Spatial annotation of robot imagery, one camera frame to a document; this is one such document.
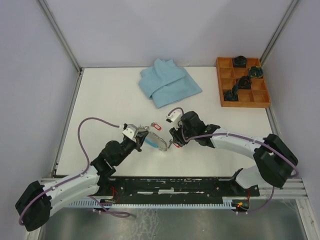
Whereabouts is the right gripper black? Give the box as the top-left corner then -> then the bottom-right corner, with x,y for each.
168,119 -> 197,148

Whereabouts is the red tag key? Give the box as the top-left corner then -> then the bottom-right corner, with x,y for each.
150,122 -> 162,131
167,139 -> 181,149

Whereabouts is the metal key organizer plate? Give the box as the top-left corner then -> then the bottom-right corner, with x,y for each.
138,126 -> 169,152

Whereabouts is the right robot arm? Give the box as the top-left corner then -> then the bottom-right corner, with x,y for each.
166,108 -> 299,196

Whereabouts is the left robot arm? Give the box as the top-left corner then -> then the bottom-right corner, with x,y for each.
15,130 -> 149,232

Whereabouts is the light blue cloth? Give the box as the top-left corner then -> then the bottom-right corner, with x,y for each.
138,58 -> 203,109

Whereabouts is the wooden compartment tray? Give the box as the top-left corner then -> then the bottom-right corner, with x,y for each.
216,56 -> 271,109

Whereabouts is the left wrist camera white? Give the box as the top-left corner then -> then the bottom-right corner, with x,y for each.
122,123 -> 138,141

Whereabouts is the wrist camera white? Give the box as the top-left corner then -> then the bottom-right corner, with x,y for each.
166,110 -> 183,130
122,123 -> 138,141

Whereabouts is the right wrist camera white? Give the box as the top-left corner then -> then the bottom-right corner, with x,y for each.
166,110 -> 183,130

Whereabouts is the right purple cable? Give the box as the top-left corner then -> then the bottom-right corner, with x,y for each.
167,107 -> 300,215

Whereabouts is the purple cable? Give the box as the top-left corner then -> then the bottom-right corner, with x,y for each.
18,116 -> 131,226
167,107 -> 300,215

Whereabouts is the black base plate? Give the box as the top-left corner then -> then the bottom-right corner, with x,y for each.
96,176 -> 260,204

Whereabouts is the dark green coiled cord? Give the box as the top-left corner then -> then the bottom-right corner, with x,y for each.
223,89 -> 239,102

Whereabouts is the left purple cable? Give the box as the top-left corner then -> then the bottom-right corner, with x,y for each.
18,116 -> 131,226

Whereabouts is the dark twisted cord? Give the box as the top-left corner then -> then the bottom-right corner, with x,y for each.
232,75 -> 253,93

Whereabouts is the black coiled cord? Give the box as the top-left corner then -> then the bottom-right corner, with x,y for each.
233,55 -> 248,68

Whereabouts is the green yellow coiled cord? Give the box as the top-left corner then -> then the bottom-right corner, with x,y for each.
248,65 -> 265,79

